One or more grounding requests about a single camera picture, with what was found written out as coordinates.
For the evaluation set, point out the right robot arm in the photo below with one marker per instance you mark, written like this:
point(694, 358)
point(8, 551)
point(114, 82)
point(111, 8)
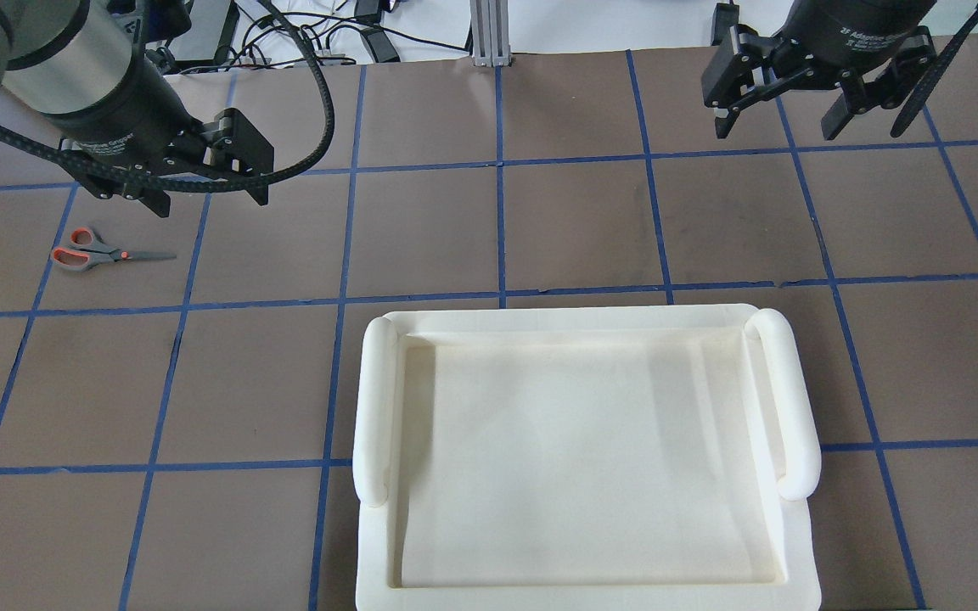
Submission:
point(872, 53)

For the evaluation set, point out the black power adapter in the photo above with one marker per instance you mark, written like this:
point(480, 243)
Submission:
point(379, 46)

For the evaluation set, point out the aluminium frame post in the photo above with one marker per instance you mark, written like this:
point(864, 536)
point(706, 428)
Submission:
point(489, 28)

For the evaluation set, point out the orange grey scissors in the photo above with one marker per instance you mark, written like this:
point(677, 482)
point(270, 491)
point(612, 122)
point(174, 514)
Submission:
point(85, 249)

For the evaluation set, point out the white plastic tray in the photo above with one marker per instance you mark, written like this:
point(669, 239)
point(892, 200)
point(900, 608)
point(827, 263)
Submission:
point(633, 458)

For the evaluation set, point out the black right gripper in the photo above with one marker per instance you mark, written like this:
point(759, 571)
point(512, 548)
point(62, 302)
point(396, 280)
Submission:
point(844, 34)

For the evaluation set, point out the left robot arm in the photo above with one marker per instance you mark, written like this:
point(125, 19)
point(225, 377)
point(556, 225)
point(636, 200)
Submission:
point(93, 69)

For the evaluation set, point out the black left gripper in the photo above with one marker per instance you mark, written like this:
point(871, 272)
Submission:
point(126, 113)

